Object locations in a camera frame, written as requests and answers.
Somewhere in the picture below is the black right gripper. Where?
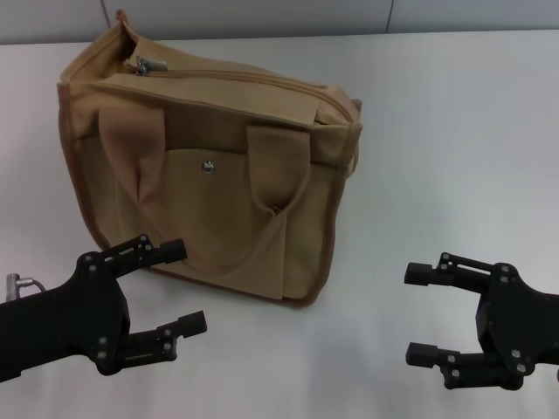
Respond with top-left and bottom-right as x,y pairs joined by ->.
404,251 -> 559,390

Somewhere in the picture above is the silver metal zipper pull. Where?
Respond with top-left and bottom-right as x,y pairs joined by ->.
123,55 -> 169,76

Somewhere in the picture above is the khaki canvas food bag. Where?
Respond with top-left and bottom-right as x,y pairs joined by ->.
56,9 -> 364,312

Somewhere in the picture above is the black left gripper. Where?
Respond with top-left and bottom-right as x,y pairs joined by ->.
0,234 -> 209,381

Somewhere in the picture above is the silver cable connector plug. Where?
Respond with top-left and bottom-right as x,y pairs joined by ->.
4,272 -> 47,300

